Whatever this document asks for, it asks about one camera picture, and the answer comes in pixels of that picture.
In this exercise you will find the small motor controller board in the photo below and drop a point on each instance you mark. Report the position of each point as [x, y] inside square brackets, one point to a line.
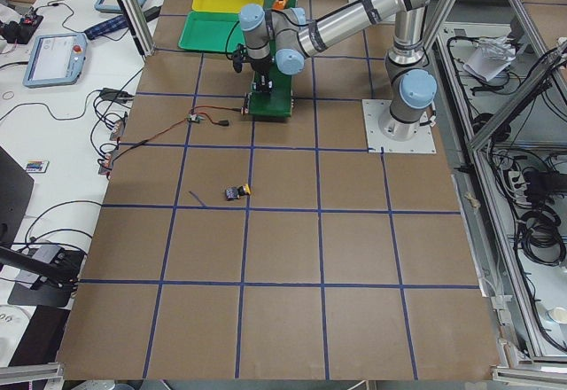
[195, 118]

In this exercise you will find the green conveyor belt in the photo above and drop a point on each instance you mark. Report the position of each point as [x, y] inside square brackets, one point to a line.
[276, 104]

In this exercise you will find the large blue teach pendant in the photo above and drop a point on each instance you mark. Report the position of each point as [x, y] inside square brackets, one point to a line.
[56, 60]

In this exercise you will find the green plastic tray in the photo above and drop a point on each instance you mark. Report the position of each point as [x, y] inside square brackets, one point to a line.
[211, 32]

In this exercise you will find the aluminium frame post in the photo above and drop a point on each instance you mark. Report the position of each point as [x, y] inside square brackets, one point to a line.
[137, 26]

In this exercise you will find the yellow push button bottom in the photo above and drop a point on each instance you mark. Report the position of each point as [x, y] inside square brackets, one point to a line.
[237, 192]

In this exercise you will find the crumpled white paper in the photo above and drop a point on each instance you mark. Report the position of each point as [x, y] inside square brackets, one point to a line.
[490, 58]

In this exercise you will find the blue checkered umbrella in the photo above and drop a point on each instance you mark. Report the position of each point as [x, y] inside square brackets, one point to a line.
[106, 27]

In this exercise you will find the plain orange cylinder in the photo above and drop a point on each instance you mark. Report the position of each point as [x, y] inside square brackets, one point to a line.
[279, 5]

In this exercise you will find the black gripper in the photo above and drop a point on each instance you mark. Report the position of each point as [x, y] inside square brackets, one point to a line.
[260, 67]

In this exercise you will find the black power adapter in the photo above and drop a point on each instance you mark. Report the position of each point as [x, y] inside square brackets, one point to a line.
[120, 96]

